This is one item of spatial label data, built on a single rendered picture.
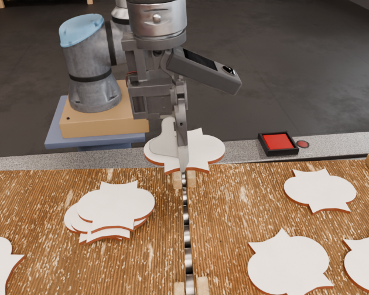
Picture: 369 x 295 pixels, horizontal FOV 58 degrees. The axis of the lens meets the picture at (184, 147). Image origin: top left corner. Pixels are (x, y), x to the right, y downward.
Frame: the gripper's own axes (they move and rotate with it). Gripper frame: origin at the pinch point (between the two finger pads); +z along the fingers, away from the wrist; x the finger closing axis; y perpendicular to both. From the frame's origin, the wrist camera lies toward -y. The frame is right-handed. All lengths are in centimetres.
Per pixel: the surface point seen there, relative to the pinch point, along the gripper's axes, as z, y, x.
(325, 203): 13.1, -25.4, 3.9
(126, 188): 9.1, 11.5, -0.8
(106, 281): 11.5, 13.6, 16.6
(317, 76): 114, -136, -240
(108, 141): 18.5, 20.5, -29.5
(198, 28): 108, -35, -388
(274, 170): 13.6, -18.9, -7.0
